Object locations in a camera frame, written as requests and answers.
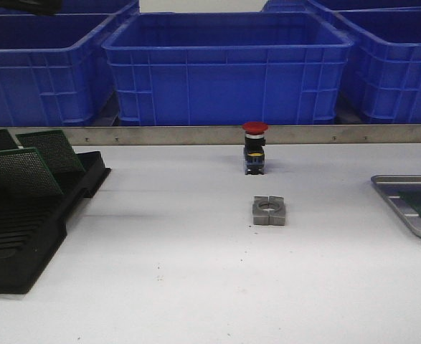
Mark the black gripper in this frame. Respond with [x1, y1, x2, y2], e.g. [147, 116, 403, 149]
[14, 0, 63, 15]

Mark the green perforated board rear right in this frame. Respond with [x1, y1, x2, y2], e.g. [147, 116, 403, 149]
[16, 130, 85, 174]

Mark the green perforated board middle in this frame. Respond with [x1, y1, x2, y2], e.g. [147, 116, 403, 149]
[0, 148, 63, 198]

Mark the black slotted board rack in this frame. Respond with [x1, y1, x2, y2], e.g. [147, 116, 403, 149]
[0, 151, 110, 295]

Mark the silver metal tray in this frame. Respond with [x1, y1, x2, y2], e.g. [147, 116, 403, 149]
[371, 175, 421, 238]

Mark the blue crate far left back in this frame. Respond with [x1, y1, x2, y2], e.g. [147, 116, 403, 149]
[0, 0, 140, 18]

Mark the blue plastic crate left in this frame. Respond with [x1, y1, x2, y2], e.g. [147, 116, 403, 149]
[0, 13, 119, 127]

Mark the blue plastic crate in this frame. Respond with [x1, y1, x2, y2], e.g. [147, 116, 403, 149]
[103, 12, 352, 126]
[334, 9, 421, 125]
[0, 13, 119, 127]

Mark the blue plastic crate centre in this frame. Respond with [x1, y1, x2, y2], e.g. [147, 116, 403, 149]
[103, 12, 352, 126]

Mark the blue crate far right back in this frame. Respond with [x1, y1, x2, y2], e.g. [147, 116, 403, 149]
[262, 0, 421, 13]

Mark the red emergency stop button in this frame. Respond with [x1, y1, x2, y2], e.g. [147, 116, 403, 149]
[242, 121, 268, 175]

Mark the grey metal clamp block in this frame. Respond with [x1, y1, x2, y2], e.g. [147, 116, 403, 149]
[252, 196, 286, 226]

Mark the blue plastic crate right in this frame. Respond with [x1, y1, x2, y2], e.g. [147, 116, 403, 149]
[334, 9, 421, 125]

